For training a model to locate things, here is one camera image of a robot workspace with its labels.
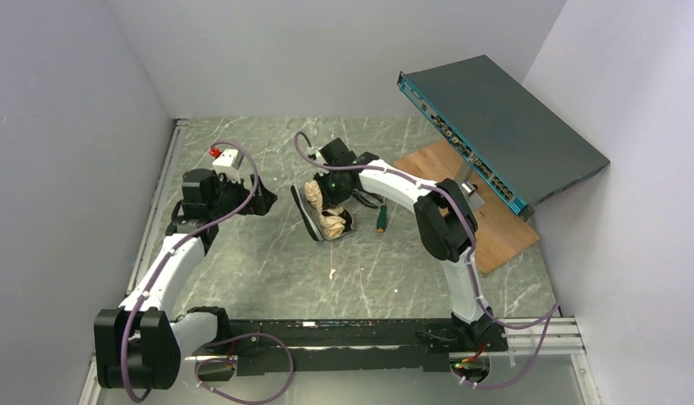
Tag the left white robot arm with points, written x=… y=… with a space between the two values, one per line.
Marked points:
x=137 y=345

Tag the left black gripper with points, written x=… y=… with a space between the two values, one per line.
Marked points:
x=249 y=194

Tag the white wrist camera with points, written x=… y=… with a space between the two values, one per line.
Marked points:
x=312 y=153
x=226 y=164

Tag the beige umbrella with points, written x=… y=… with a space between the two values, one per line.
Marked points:
x=332 y=223

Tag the green handled screwdriver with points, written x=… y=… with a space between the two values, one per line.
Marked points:
x=382 y=217

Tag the metal switch stand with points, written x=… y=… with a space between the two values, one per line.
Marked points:
x=469 y=189

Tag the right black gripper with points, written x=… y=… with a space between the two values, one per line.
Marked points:
x=329 y=203

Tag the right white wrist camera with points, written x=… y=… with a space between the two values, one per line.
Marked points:
x=312 y=153

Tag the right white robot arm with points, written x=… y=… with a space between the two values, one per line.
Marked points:
x=446 y=227

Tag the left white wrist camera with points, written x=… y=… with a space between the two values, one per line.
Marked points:
x=226 y=164

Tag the wooden board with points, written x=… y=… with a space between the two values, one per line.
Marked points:
x=501 y=235

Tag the dark teal network switch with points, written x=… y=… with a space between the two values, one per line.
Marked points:
x=523 y=151

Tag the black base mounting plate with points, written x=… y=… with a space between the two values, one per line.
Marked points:
x=427 y=344

